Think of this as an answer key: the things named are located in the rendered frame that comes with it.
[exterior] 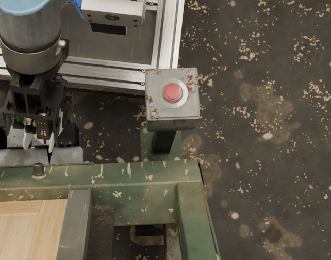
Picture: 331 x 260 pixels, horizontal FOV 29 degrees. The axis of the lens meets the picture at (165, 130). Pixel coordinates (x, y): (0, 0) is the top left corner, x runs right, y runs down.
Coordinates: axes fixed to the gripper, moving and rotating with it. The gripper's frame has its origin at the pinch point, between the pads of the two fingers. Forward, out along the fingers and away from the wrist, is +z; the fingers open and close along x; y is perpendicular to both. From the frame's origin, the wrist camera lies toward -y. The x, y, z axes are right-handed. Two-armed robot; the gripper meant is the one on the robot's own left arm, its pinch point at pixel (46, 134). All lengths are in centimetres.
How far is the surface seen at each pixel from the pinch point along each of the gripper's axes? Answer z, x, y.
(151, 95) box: 29.5, 14.5, -35.1
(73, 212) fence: 37.3, 1.8, -7.3
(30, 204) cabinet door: 44.3, -8.9, -11.8
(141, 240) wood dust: 127, 16, -49
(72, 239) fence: 31.6, 3.5, 1.4
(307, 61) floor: 93, 69, -114
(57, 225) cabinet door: 38.6, -1.0, -4.6
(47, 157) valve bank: 53, -9, -31
